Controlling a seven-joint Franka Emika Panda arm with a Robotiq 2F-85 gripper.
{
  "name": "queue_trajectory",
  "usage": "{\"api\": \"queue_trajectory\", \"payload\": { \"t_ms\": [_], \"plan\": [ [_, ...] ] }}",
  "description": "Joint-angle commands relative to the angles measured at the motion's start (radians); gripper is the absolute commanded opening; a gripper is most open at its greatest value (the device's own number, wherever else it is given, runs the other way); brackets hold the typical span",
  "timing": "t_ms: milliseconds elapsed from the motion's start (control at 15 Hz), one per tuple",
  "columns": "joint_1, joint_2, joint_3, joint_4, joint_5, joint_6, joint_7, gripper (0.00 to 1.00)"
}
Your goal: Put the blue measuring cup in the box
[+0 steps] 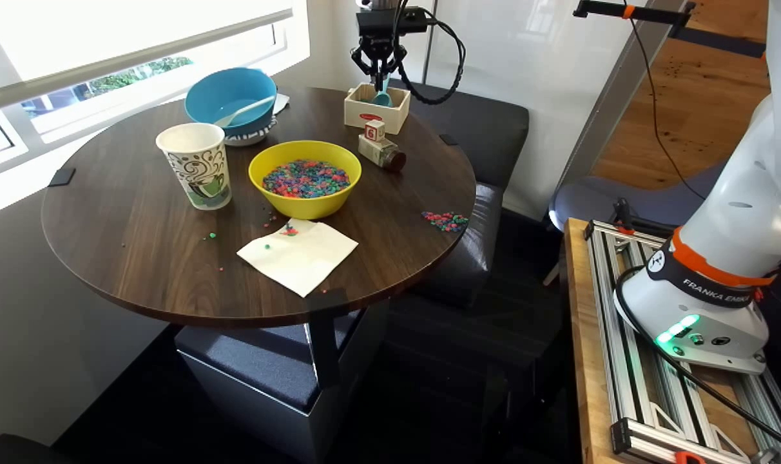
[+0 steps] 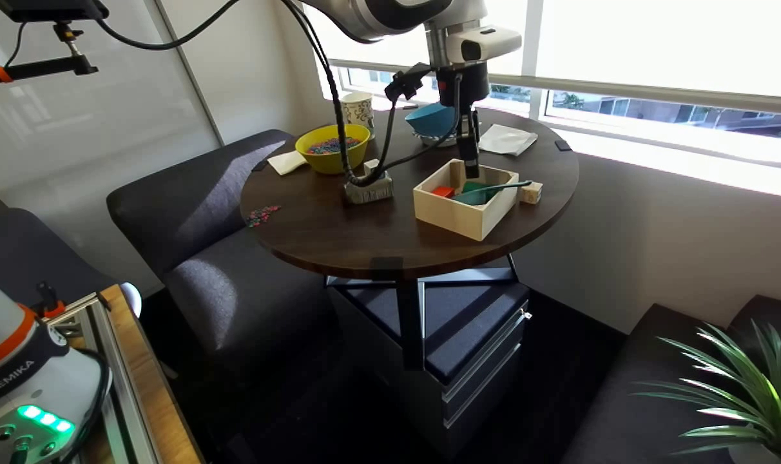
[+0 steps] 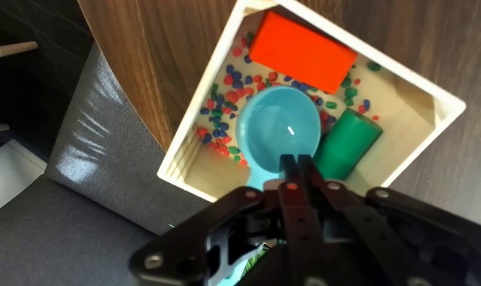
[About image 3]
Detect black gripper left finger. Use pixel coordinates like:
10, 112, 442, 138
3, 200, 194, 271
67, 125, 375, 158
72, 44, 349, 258
127, 154, 326, 286

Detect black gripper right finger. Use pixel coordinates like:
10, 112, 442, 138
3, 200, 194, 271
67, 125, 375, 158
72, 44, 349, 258
297, 154, 481, 286

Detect blue plastic measuring cup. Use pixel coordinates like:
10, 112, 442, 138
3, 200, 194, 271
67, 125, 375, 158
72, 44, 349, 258
235, 85, 324, 192

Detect light wooden box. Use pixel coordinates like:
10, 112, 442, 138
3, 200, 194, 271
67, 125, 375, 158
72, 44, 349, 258
157, 0, 469, 204

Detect green cylinder block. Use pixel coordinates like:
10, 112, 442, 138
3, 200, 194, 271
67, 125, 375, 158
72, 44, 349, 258
313, 107, 384, 181

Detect scattered colourful beads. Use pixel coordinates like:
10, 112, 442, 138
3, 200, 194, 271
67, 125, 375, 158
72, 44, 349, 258
195, 30, 384, 166

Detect red rectangular block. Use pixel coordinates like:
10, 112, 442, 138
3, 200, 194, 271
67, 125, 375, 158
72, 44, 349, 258
248, 9, 359, 95

